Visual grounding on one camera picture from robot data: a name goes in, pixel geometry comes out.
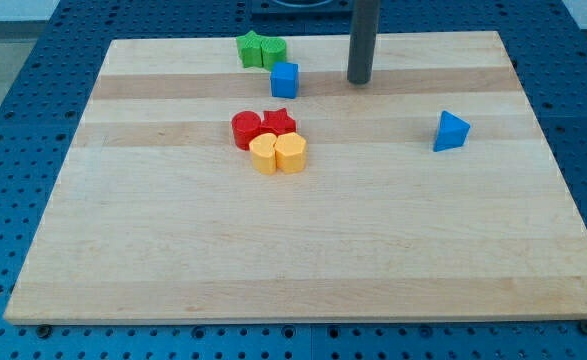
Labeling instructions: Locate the blue cube block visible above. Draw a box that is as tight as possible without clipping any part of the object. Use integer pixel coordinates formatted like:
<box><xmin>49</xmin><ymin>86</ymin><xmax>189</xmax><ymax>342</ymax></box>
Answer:
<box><xmin>270</xmin><ymin>62</ymin><xmax>299</xmax><ymax>99</ymax></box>

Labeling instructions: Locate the red star block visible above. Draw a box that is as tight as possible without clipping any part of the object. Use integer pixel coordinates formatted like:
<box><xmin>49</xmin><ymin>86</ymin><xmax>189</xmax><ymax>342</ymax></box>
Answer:
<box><xmin>260</xmin><ymin>108</ymin><xmax>297</xmax><ymax>136</ymax></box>

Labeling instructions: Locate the green star block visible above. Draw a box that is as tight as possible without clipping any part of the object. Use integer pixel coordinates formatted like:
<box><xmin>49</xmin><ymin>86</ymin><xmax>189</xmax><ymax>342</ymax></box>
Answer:
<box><xmin>236</xmin><ymin>30</ymin><xmax>263</xmax><ymax>68</ymax></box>

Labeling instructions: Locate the yellow pentagon block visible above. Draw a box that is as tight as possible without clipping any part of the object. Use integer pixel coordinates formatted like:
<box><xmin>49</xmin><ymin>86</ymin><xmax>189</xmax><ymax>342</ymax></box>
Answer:
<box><xmin>274</xmin><ymin>132</ymin><xmax>307</xmax><ymax>174</ymax></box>

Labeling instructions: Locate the yellow heart block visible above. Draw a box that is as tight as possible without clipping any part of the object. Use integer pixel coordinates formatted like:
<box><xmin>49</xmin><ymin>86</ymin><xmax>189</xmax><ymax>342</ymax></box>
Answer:
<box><xmin>249</xmin><ymin>133</ymin><xmax>277</xmax><ymax>175</ymax></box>

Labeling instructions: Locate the red cylinder block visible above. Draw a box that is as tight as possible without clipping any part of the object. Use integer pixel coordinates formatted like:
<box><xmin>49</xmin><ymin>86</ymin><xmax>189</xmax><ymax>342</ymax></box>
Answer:
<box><xmin>231</xmin><ymin>111</ymin><xmax>262</xmax><ymax>151</ymax></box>

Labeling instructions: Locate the light wooden board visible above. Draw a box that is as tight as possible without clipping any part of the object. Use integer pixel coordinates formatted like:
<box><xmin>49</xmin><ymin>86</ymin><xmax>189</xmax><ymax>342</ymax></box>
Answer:
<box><xmin>4</xmin><ymin>31</ymin><xmax>587</xmax><ymax>325</ymax></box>

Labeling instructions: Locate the green cylinder block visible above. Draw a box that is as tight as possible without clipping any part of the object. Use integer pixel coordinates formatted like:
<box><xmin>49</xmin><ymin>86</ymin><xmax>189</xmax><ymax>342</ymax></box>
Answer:
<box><xmin>261</xmin><ymin>37</ymin><xmax>287</xmax><ymax>71</ymax></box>

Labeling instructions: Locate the blue triangle block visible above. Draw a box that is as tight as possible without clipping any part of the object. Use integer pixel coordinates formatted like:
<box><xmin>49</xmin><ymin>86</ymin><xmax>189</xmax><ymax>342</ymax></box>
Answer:
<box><xmin>433</xmin><ymin>110</ymin><xmax>471</xmax><ymax>152</ymax></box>

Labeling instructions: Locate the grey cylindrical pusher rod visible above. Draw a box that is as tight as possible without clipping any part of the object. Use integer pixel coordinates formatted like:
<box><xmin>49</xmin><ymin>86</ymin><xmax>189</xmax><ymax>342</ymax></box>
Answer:
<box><xmin>347</xmin><ymin>0</ymin><xmax>381</xmax><ymax>85</ymax></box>

